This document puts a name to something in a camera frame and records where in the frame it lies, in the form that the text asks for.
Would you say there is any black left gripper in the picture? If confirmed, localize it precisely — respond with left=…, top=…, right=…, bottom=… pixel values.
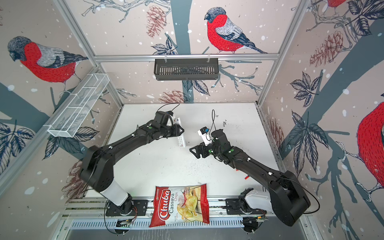
left=160, top=123, right=186, bottom=137

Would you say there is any white remote control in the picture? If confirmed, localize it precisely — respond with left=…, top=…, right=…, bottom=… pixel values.
left=178, top=134, right=186, bottom=148

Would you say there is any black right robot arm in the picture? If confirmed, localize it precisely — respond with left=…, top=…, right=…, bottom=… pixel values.
left=190, top=127, right=311, bottom=227

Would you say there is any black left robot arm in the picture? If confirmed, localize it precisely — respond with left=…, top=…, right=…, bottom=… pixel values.
left=79, top=111, right=185, bottom=215

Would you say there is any red Chuba cassava chips bag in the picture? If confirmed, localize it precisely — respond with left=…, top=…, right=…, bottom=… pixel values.
left=150, top=184, right=210, bottom=228

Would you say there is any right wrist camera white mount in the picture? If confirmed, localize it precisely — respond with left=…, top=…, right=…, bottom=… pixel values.
left=198, top=127, right=213, bottom=146

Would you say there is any black hanging wire basket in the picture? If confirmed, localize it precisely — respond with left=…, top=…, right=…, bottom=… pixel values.
left=154, top=58, right=219, bottom=81

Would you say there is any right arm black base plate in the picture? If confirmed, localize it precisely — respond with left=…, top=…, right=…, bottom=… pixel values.
left=223, top=199, right=267, bottom=215

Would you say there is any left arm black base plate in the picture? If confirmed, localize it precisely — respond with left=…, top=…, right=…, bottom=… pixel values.
left=105, top=200, right=149, bottom=217

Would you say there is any white mesh wire basket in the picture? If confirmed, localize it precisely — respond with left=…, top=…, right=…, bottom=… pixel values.
left=48, top=73, right=110, bottom=138

